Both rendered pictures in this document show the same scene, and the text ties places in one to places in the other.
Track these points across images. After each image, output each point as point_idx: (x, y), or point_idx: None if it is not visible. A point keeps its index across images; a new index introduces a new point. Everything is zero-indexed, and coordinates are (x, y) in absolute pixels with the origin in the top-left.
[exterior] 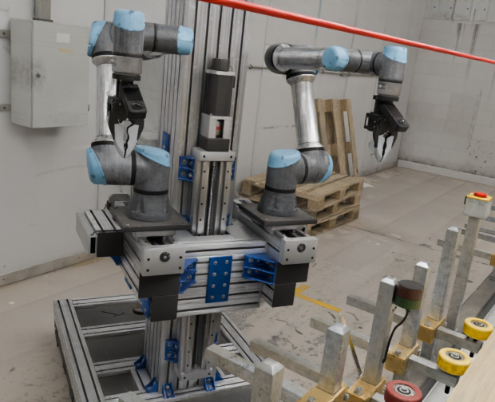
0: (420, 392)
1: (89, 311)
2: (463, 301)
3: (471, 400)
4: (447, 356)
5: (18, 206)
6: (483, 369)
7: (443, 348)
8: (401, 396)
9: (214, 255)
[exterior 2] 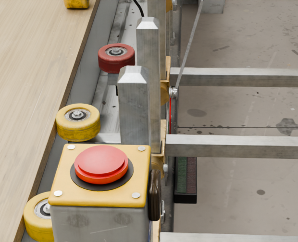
0: (100, 54)
1: None
2: None
3: (50, 72)
4: (86, 107)
5: None
6: (39, 115)
7: (94, 117)
8: (115, 44)
9: None
